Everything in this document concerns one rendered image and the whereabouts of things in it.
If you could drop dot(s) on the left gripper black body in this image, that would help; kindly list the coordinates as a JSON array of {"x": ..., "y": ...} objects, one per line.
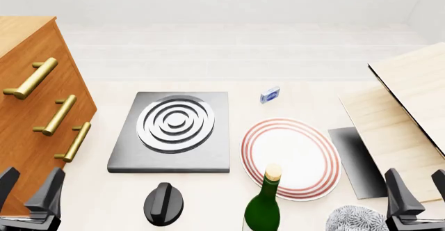
[{"x": 28, "y": 223}]

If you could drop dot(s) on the wooden cabinet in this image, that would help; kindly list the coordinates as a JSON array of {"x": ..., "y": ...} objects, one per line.
[{"x": 21, "y": 116}]

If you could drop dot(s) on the green glass bottle with cork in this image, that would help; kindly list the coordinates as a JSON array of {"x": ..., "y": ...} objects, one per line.
[{"x": 262, "y": 210}]

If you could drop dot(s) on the white plate with red rings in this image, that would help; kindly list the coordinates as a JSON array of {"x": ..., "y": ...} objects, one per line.
[{"x": 295, "y": 158}]

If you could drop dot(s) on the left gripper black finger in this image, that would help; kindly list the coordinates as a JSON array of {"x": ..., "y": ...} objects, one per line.
[
  {"x": 50, "y": 194},
  {"x": 7, "y": 181}
]

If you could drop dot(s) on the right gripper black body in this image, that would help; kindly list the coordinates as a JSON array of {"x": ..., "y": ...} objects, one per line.
[{"x": 417, "y": 224}]

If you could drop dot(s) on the small blue and white box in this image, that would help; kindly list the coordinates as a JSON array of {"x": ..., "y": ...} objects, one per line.
[{"x": 269, "y": 96}]

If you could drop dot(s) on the flat grey stove plate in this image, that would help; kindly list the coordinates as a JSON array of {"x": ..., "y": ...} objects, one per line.
[{"x": 128, "y": 152}]

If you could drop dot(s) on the grey patterned bowl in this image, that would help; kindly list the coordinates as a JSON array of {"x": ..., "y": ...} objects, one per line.
[{"x": 354, "y": 219}]

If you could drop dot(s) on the round black stove knob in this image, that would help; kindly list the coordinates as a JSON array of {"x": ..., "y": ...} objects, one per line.
[{"x": 163, "y": 205}]

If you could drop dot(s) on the pale wood box-shaped appliance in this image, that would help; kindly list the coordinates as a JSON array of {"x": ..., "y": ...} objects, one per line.
[{"x": 386, "y": 121}]

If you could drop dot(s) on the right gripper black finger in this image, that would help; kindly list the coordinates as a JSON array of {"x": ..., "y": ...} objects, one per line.
[
  {"x": 401, "y": 199},
  {"x": 441, "y": 181}
]

